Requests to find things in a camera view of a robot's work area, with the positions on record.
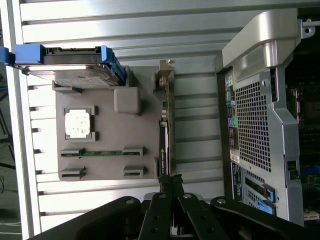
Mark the hard disk in blue caddy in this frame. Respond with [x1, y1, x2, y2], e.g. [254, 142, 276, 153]
[0, 44, 126, 90]

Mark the open PC case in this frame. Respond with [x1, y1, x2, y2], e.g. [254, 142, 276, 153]
[216, 7, 320, 226]

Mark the silver CPU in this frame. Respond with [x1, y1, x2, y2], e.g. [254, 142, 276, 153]
[64, 109, 91, 140]

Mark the grey parts rack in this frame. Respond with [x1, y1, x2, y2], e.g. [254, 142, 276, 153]
[51, 65, 173, 181]

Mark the green RAM stick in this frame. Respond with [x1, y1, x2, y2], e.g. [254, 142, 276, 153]
[77, 149, 126, 156]

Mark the metal socket cover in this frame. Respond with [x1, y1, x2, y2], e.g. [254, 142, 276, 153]
[289, 87, 302, 124]

